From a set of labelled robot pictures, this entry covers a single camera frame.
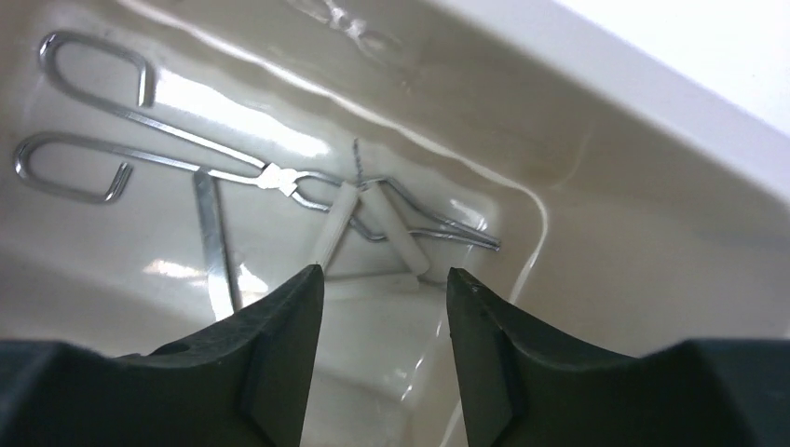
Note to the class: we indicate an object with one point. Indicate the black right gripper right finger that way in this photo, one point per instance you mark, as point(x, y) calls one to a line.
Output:
point(523, 382)

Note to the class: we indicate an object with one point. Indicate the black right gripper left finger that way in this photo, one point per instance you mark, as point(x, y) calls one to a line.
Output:
point(242, 381)

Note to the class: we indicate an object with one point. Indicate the metal tweezers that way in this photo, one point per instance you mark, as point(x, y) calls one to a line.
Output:
point(220, 275)

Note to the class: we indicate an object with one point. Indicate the clay pipe triangle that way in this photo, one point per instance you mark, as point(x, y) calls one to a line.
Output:
point(364, 204)

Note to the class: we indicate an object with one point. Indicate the beige plastic tub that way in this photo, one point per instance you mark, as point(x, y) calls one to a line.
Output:
point(578, 180)

